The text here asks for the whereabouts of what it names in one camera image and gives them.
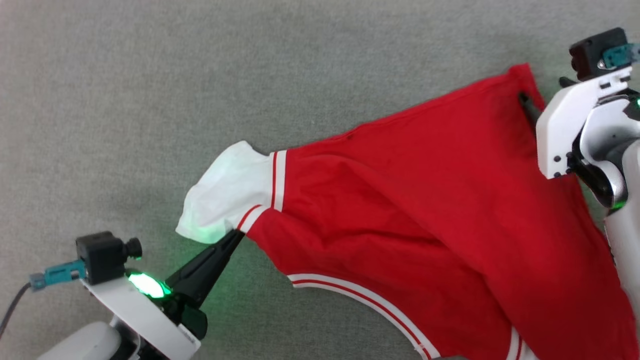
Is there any camera cable teal plug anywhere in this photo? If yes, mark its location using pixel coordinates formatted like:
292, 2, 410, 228
601, 42, 640, 70
0, 259, 87, 341

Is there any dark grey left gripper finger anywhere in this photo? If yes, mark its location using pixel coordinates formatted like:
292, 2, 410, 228
172, 231, 246, 308
165, 230, 242, 297

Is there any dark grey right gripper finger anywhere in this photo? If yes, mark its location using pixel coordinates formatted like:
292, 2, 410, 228
518, 92, 544, 127

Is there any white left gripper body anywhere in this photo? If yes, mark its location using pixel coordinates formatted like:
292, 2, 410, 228
82, 270, 209, 360

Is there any left camera cable teal plug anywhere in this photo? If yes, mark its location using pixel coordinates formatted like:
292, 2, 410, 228
0, 259, 87, 341

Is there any red garment with white trim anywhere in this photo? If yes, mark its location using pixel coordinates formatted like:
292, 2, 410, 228
175, 62, 640, 360

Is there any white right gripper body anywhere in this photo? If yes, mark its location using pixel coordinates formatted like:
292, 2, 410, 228
535, 64, 634, 180

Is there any right camera cable teal plug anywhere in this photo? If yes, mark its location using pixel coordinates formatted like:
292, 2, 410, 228
601, 42, 640, 70

